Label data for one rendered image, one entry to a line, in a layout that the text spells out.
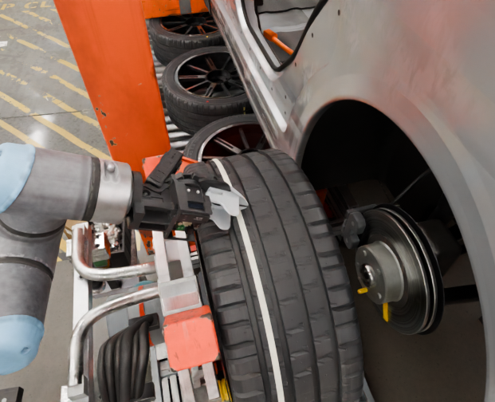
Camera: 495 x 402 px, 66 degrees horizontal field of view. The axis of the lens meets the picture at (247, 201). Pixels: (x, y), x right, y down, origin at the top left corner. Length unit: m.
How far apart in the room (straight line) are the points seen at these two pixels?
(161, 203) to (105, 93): 0.45
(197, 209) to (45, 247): 0.22
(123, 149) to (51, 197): 0.55
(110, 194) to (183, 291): 0.22
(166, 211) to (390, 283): 0.59
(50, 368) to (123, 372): 1.25
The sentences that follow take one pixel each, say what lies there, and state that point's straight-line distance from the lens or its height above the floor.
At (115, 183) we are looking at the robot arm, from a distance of 0.54.
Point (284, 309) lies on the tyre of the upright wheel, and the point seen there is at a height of 1.12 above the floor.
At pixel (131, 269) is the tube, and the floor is 1.01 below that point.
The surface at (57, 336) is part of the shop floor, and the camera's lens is 2.01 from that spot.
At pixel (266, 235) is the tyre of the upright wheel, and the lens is 0.66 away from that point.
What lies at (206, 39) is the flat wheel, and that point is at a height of 0.50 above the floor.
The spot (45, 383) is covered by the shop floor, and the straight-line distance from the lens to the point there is 1.96.
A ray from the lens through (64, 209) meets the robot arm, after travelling 0.54.
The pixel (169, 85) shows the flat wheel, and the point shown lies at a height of 0.50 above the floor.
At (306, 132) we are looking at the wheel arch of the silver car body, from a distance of 1.08.
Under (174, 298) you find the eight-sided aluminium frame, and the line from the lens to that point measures 0.67.
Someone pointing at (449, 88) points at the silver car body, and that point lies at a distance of 0.58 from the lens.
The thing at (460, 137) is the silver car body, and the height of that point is 1.39.
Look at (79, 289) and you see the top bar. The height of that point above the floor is 0.98.
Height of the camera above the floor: 1.71
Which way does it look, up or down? 50 degrees down
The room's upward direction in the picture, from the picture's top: straight up
